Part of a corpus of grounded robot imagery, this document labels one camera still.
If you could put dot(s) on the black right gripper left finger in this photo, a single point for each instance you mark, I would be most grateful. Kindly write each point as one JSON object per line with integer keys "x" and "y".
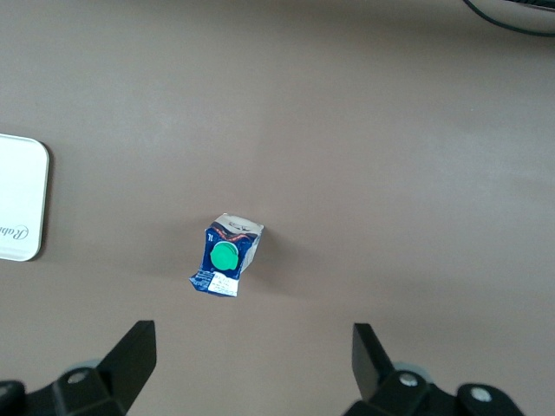
{"x": 130, "y": 359}

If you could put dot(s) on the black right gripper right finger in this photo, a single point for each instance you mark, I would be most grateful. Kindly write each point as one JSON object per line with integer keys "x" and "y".
{"x": 368, "y": 368}

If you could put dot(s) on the blue milk carton green cap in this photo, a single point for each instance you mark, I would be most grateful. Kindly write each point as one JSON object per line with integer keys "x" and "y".
{"x": 223, "y": 255}

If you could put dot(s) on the white rabbit print tray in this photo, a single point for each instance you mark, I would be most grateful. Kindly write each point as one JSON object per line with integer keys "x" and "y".
{"x": 21, "y": 195}

